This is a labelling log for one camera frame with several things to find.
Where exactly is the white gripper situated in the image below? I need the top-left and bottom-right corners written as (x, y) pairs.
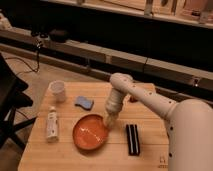
top-left (104, 88), bottom-right (126, 129)

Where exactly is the orange ceramic bowl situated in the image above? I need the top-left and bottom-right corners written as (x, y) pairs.
top-left (73, 114), bottom-right (109, 150)

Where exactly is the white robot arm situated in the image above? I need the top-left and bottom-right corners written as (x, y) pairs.
top-left (104, 73), bottom-right (213, 171)

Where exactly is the small red object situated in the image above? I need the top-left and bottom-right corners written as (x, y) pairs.
top-left (129, 96), bottom-right (138, 103)

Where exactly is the blue sponge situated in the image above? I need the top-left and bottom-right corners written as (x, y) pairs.
top-left (75, 96), bottom-right (94, 110)

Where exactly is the black and white striped block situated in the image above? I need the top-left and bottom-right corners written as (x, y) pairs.
top-left (126, 124), bottom-right (140, 156)

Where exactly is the white plastic cup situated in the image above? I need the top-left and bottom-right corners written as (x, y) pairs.
top-left (49, 80), bottom-right (66, 102)

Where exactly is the white tube bottle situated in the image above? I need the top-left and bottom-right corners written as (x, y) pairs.
top-left (46, 106), bottom-right (58, 143)

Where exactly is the black power adapter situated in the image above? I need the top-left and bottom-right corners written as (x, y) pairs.
top-left (49, 29), bottom-right (69, 43)

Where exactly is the black office chair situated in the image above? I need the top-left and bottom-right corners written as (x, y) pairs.
top-left (0, 53), bottom-right (36, 150)

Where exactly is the black cable on floor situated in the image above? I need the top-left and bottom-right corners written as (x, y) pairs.
top-left (3, 39), bottom-right (44, 76)

